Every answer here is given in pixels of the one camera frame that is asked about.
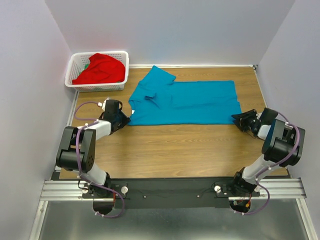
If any white plastic basket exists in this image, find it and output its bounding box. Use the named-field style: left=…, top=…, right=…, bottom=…
left=64, top=50, right=129, bottom=92

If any blue t shirt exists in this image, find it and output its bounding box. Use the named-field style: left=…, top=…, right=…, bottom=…
left=128, top=66, right=242, bottom=126

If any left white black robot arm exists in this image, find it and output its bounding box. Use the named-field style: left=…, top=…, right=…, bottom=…
left=56, top=110, right=131, bottom=198

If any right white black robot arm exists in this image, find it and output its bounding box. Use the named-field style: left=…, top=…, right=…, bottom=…
left=229, top=108, right=306, bottom=196

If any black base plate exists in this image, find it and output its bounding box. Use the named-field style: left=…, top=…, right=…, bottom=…
left=83, top=177, right=259, bottom=209

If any aluminium frame rail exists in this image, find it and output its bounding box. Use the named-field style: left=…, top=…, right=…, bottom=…
left=257, top=177, right=320, bottom=240

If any red t shirt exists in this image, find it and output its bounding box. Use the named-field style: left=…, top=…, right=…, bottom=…
left=72, top=53, right=126, bottom=85

